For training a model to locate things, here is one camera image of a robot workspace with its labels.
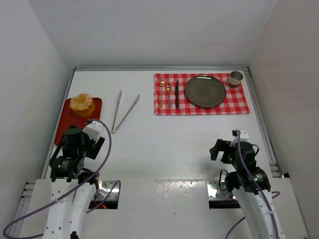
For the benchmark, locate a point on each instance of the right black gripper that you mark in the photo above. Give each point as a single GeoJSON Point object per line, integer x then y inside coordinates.
{"type": "Point", "coordinates": [220, 150]}

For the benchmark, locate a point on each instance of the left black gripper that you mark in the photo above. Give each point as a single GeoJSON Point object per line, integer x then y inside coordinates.
{"type": "Point", "coordinates": [97, 148]}

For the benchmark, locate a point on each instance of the metal tongs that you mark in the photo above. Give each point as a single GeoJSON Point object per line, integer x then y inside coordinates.
{"type": "Point", "coordinates": [124, 105]}

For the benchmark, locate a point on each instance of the round orange bread bun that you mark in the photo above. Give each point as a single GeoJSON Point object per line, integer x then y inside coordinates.
{"type": "Point", "coordinates": [82, 105]}

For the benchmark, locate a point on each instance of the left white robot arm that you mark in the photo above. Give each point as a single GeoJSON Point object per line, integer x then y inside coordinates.
{"type": "Point", "coordinates": [72, 186]}

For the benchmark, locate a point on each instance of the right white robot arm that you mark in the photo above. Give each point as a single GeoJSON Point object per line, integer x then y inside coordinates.
{"type": "Point", "coordinates": [251, 187]}

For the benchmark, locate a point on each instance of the dark round plate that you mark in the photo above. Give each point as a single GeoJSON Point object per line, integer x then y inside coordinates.
{"type": "Point", "coordinates": [205, 91]}

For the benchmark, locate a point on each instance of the red white checkered cloth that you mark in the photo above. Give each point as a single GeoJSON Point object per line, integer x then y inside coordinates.
{"type": "Point", "coordinates": [234, 103]}

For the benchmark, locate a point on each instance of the black knife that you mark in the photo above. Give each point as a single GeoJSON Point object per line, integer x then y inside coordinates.
{"type": "Point", "coordinates": [177, 94]}

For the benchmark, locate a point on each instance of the metal cup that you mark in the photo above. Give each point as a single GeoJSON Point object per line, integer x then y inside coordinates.
{"type": "Point", "coordinates": [235, 79]}

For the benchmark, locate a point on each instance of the iridescent spoon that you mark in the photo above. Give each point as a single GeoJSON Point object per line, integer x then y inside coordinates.
{"type": "Point", "coordinates": [168, 90]}

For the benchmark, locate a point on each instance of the gold fork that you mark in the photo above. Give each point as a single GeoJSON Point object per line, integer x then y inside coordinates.
{"type": "Point", "coordinates": [162, 85]}

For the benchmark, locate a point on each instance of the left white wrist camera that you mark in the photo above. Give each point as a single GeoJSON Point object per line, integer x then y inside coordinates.
{"type": "Point", "coordinates": [93, 129]}

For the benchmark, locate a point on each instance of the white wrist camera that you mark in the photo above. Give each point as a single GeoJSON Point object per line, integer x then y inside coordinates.
{"type": "Point", "coordinates": [240, 135]}
{"type": "Point", "coordinates": [93, 129]}

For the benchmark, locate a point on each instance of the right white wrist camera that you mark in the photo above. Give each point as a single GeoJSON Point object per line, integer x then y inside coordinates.
{"type": "Point", "coordinates": [240, 135]}

